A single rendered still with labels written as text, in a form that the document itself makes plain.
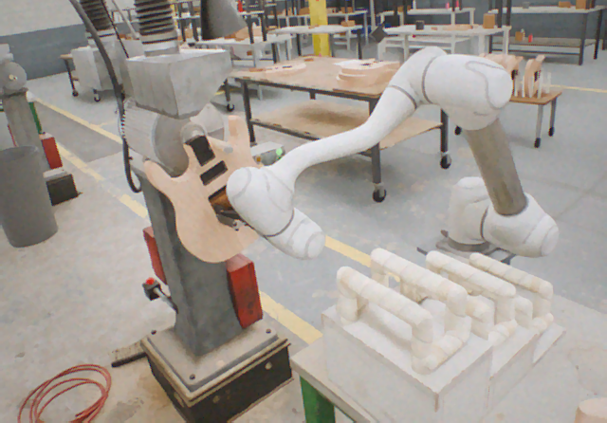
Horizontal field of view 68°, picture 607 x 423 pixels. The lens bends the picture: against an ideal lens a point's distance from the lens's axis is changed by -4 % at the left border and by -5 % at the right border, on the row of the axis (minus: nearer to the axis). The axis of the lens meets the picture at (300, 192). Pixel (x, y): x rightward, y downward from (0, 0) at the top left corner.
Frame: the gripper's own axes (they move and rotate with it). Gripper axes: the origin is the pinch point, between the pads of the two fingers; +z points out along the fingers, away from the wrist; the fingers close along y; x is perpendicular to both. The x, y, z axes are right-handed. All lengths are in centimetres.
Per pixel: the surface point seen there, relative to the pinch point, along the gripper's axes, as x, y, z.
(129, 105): 28, 0, 47
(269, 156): -4.4, 28.5, 16.5
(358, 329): 6, -16, -72
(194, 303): -50, -18, 34
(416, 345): 11, -16, -85
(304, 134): -107, 174, 203
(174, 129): 22.2, 0.7, 17.9
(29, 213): -68, -48, 278
